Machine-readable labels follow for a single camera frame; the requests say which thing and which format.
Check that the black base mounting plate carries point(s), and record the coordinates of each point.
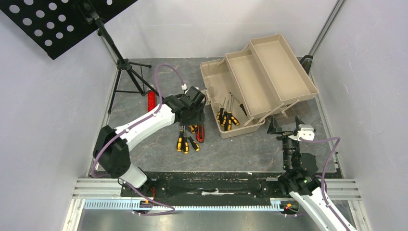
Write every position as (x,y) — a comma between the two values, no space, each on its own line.
(213,188)

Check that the screwdriver black handle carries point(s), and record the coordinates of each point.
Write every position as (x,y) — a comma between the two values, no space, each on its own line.
(239,103)

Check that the aluminium frame rail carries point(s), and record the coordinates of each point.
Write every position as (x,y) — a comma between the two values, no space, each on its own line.
(89,189)

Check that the screwdriver yellow black sideways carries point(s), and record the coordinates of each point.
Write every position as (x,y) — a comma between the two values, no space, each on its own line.
(224,115)

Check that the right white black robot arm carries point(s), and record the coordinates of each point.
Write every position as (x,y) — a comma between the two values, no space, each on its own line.
(300,182)

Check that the black metronome clear cover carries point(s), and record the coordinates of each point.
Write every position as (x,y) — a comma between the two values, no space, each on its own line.
(306,63)

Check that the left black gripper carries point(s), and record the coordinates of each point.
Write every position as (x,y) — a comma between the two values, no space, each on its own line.
(199,119)

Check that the screwdriver yellow black extra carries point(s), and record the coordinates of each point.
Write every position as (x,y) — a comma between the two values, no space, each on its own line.
(234,120)

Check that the beige plastic tool box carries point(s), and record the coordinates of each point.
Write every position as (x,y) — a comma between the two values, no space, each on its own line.
(265,76)

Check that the black perforated music stand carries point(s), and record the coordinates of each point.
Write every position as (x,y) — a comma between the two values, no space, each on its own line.
(58,25)

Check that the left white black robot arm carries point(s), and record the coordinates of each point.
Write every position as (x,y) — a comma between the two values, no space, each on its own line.
(113,145)

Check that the red black utility knife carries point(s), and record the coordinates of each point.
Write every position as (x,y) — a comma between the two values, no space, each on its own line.
(200,136)

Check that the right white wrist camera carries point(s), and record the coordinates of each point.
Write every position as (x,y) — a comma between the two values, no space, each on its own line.
(303,132)

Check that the red cylindrical object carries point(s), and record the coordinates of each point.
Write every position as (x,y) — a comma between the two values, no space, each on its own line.
(151,101)

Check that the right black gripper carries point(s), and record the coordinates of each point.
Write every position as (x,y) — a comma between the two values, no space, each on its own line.
(285,134)

